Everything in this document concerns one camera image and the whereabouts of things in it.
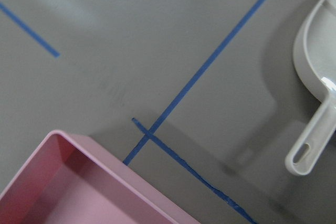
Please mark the beige plastic dustpan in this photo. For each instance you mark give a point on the beige plastic dustpan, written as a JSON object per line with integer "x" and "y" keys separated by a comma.
{"x": 314, "y": 62}

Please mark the pink plastic bin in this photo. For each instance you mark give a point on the pink plastic bin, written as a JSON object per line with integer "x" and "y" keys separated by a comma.
{"x": 70, "y": 178}

